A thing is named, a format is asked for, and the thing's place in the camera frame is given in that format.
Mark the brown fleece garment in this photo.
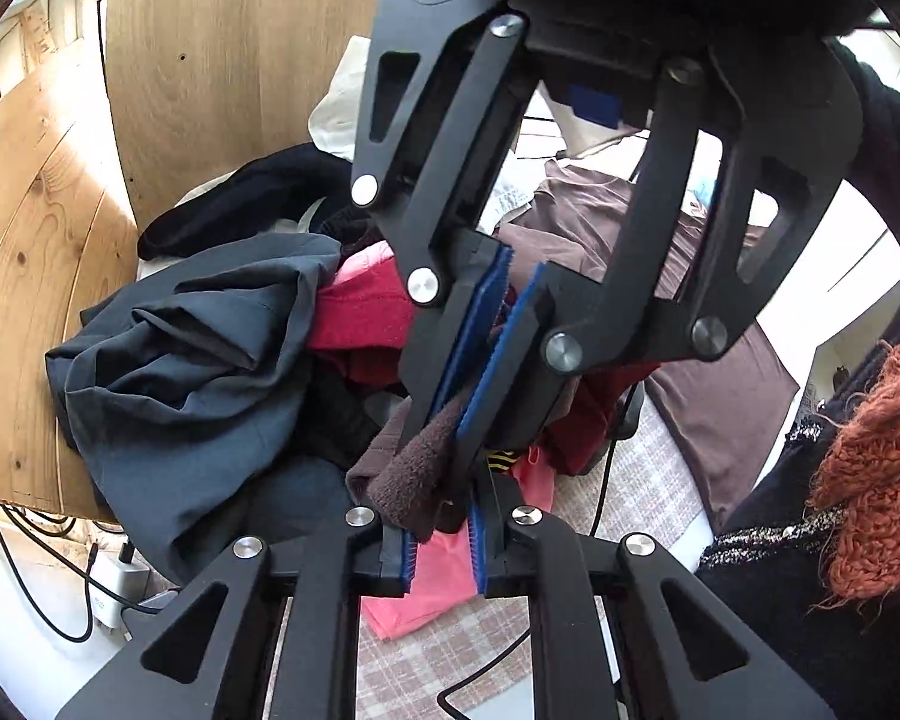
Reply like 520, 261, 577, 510
352, 149, 814, 543

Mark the pink cloth piece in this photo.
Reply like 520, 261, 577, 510
329, 239, 557, 642

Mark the red garment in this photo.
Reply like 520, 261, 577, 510
294, 259, 656, 475

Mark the plaid pink bed sheet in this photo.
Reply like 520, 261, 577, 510
275, 388, 716, 720

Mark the white cotton garment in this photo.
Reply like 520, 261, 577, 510
307, 32, 647, 242

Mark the black garment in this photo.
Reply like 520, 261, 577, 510
137, 143, 372, 260

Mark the light wooden board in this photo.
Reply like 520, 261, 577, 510
105, 0, 377, 226

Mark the dark slate blue garment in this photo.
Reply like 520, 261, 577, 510
45, 232, 377, 583

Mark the pine plank headboard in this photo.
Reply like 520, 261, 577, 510
0, 41, 137, 520

